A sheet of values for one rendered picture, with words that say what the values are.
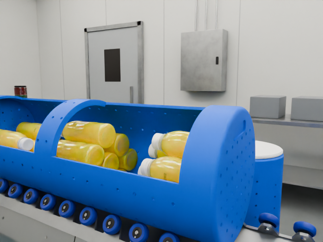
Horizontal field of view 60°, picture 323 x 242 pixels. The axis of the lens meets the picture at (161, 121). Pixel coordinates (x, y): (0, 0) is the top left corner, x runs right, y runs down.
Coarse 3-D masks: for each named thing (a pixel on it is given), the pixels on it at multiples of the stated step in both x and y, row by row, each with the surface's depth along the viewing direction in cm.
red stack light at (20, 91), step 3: (15, 87) 151; (18, 87) 151; (21, 87) 151; (24, 87) 152; (15, 90) 150; (18, 90) 150; (21, 90) 151; (24, 90) 152; (15, 93) 150; (18, 93) 150; (21, 93) 151; (24, 93) 152
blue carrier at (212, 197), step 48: (0, 96) 96; (48, 144) 67; (144, 144) 85; (192, 144) 49; (240, 144) 56; (48, 192) 76; (96, 192) 60; (144, 192) 52; (192, 192) 47; (240, 192) 59
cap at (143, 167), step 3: (144, 159) 62; (147, 159) 62; (150, 159) 62; (144, 162) 61; (147, 162) 61; (141, 165) 61; (144, 165) 61; (147, 165) 61; (141, 168) 61; (144, 168) 61; (147, 168) 61; (141, 171) 61; (144, 171) 61; (147, 171) 61; (144, 174) 62; (147, 174) 61
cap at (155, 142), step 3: (156, 135) 64; (159, 135) 64; (153, 138) 64; (156, 138) 64; (159, 138) 64; (153, 141) 64; (156, 141) 64; (153, 144) 64; (156, 144) 64; (153, 147) 65; (156, 147) 64
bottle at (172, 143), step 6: (174, 132) 62; (180, 132) 61; (186, 132) 61; (162, 138) 64; (168, 138) 61; (174, 138) 60; (180, 138) 60; (186, 138) 59; (162, 144) 62; (168, 144) 61; (174, 144) 60; (180, 144) 59; (162, 150) 63; (168, 150) 61; (174, 150) 60; (180, 150) 59; (174, 156) 61; (180, 156) 60
